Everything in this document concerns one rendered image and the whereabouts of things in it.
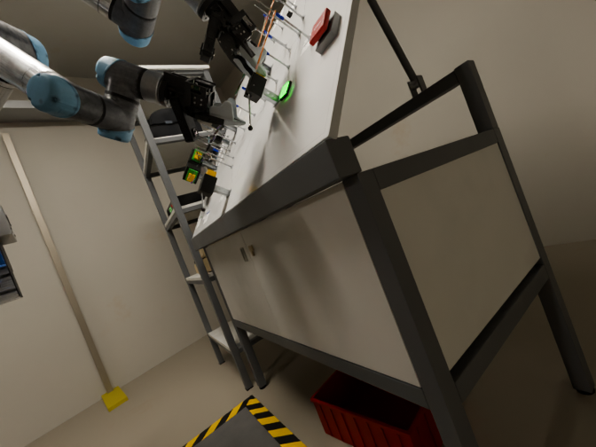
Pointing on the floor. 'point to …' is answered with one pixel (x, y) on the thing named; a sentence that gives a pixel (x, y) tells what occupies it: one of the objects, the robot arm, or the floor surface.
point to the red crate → (372, 415)
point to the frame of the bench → (541, 284)
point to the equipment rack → (160, 160)
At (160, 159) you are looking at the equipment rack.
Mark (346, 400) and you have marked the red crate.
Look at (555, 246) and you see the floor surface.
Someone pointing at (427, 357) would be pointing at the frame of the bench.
